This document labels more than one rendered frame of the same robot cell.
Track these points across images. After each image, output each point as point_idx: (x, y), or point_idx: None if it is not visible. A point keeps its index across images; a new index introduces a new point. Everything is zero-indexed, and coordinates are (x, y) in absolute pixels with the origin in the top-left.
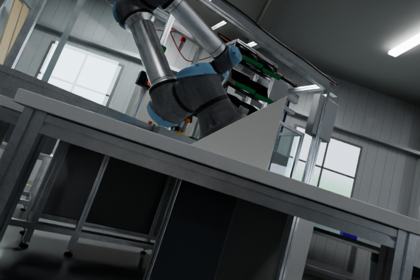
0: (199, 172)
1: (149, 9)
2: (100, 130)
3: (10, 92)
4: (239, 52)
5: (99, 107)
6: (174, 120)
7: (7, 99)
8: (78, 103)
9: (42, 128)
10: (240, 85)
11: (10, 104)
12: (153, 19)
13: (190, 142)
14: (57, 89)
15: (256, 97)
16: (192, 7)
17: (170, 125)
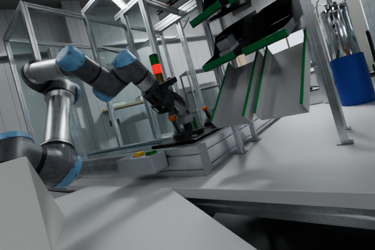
0: None
1: (46, 90)
2: None
3: (83, 174)
4: (66, 48)
5: (104, 161)
6: (49, 186)
7: (70, 186)
8: (99, 164)
9: None
10: (197, 19)
11: (71, 188)
12: (53, 92)
13: (140, 162)
14: (89, 162)
15: (234, 1)
16: (34, 65)
17: (60, 186)
